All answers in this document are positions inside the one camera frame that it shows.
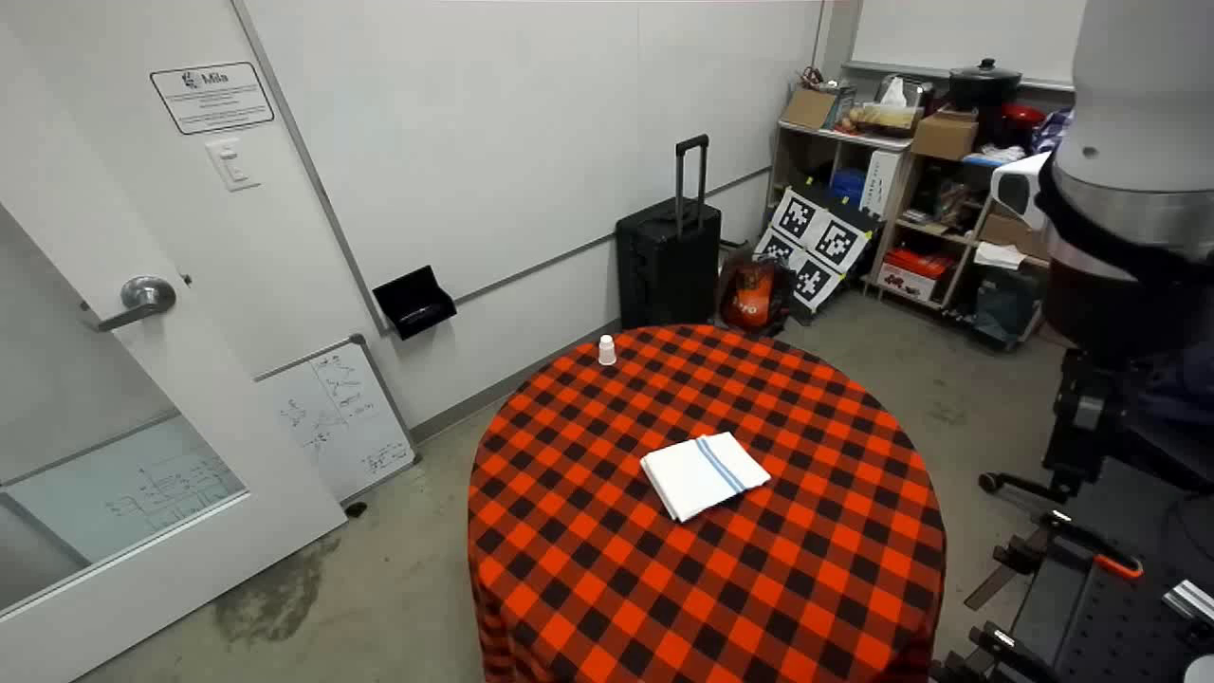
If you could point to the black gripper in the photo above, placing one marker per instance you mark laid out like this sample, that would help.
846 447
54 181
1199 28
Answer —
1124 307

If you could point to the white towel blue stripes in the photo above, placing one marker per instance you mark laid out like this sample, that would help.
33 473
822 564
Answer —
702 481

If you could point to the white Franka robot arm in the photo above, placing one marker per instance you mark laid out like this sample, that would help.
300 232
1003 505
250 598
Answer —
1139 100

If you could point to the black office chair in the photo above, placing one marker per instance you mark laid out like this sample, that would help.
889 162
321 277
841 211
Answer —
1179 420

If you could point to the black orange spring clamp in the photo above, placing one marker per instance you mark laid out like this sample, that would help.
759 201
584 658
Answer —
1005 651
1074 539

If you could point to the dark blue storage bin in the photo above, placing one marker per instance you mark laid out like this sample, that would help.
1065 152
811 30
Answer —
1005 307

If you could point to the red storage box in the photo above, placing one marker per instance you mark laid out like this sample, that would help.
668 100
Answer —
917 273

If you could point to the white plastic appliance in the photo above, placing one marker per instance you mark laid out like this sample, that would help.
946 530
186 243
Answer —
1017 192

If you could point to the red pot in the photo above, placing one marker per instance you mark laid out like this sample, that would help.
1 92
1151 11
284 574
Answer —
1023 120

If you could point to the brown cardboard box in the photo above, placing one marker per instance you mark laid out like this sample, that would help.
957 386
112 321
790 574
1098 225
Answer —
946 133

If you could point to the black white fiducial marker board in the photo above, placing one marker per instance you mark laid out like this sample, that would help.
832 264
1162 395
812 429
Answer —
816 247

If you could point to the black cooking pot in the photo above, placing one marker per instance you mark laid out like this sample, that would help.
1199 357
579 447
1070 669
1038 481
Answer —
983 84

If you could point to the orange black bag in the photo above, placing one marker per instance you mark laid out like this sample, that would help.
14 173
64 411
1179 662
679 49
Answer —
757 296

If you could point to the wooden shelf unit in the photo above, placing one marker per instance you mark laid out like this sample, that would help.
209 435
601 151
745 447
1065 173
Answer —
835 133

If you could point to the small cardboard box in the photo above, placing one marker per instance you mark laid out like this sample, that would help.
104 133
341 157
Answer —
811 108

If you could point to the black rolling suitcase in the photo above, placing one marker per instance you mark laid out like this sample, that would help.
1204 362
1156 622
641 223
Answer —
664 272

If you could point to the small white bottle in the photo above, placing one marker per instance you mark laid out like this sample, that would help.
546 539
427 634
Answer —
608 349

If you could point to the red black plaid tablecloth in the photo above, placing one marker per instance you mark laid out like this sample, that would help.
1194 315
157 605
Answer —
608 554

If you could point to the small leaning whiteboard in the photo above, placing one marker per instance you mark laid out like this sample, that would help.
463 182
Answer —
336 421

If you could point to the white door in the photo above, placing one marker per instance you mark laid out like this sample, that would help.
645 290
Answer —
250 315

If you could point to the small white door notice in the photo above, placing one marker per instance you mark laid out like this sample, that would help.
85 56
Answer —
234 163

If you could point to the white paper door sign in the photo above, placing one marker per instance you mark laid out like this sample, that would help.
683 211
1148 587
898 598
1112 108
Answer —
215 95

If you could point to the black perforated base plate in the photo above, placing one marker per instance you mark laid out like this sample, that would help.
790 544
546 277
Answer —
1100 630

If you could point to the wall mounted whiteboard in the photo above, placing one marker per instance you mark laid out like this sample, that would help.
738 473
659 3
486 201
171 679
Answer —
974 30

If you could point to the black wall tray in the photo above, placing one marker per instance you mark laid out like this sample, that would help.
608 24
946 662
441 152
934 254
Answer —
416 305

